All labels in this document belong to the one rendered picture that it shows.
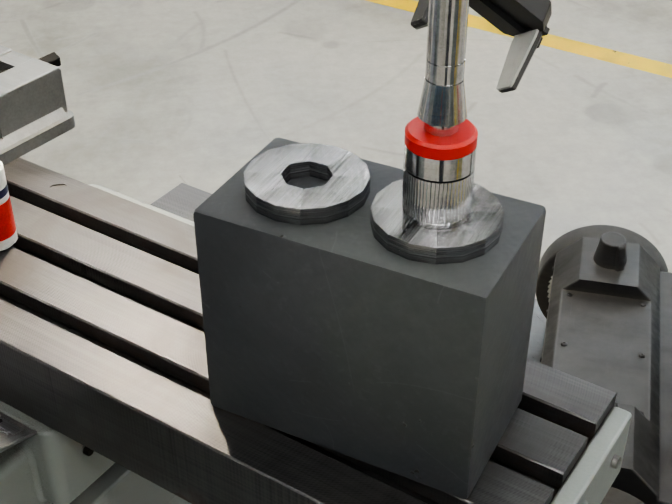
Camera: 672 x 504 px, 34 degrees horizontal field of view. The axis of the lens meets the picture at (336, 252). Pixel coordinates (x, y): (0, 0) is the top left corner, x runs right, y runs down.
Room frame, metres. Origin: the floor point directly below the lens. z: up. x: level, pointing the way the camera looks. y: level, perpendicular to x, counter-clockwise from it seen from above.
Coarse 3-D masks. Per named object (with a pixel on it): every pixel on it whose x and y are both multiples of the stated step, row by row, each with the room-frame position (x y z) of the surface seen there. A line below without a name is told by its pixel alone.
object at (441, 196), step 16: (416, 160) 0.61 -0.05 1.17; (432, 160) 0.60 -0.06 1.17; (448, 160) 0.60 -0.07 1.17; (464, 160) 0.60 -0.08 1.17; (416, 176) 0.61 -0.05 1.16; (432, 176) 0.60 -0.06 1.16; (448, 176) 0.60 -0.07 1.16; (464, 176) 0.60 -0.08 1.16; (416, 192) 0.61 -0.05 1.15; (432, 192) 0.60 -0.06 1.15; (448, 192) 0.60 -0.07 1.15; (464, 192) 0.61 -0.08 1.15; (416, 208) 0.60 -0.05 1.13; (432, 208) 0.60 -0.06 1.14; (448, 208) 0.60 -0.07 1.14; (464, 208) 0.61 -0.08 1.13; (432, 224) 0.60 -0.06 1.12; (448, 224) 0.60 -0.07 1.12
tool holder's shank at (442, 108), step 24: (432, 0) 0.62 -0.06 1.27; (456, 0) 0.61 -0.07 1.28; (432, 24) 0.62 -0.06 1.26; (456, 24) 0.61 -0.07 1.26; (432, 48) 0.61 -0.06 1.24; (456, 48) 0.61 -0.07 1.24; (432, 72) 0.61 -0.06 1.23; (456, 72) 0.61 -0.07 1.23; (432, 96) 0.61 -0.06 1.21; (456, 96) 0.61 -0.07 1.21; (432, 120) 0.61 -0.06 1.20; (456, 120) 0.61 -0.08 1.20
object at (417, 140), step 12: (420, 120) 0.63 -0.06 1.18; (468, 120) 0.63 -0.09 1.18; (408, 132) 0.62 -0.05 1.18; (420, 132) 0.62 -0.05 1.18; (468, 132) 0.62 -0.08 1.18; (408, 144) 0.61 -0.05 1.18; (420, 144) 0.60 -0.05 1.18; (432, 144) 0.60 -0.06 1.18; (444, 144) 0.60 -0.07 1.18; (456, 144) 0.60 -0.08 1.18; (468, 144) 0.61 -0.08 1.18; (432, 156) 0.60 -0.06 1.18; (444, 156) 0.60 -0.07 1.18; (456, 156) 0.60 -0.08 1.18
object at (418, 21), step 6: (420, 0) 0.91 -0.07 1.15; (426, 0) 0.90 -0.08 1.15; (420, 6) 0.90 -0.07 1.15; (426, 6) 0.89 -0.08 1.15; (414, 12) 0.90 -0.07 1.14; (420, 12) 0.89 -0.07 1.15; (426, 12) 0.89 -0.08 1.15; (414, 18) 0.89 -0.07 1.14; (420, 18) 0.88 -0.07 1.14; (426, 18) 0.88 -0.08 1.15; (414, 24) 0.89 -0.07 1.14; (420, 24) 0.88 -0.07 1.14; (426, 24) 0.88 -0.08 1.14
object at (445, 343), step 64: (256, 192) 0.64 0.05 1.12; (320, 192) 0.64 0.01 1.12; (384, 192) 0.64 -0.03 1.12; (256, 256) 0.62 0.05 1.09; (320, 256) 0.60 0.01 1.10; (384, 256) 0.59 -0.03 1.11; (448, 256) 0.58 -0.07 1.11; (512, 256) 0.59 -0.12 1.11; (256, 320) 0.62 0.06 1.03; (320, 320) 0.60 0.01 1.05; (384, 320) 0.57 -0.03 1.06; (448, 320) 0.55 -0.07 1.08; (512, 320) 0.60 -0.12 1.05; (256, 384) 0.62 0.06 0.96; (320, 384) 0.60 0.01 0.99; (384, 384) 0.57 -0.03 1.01; (448, 384) 0.55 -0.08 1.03; (512, 384) 0.62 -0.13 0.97; (384, 448) 0.57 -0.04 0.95; (448, 448) 0.55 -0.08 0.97
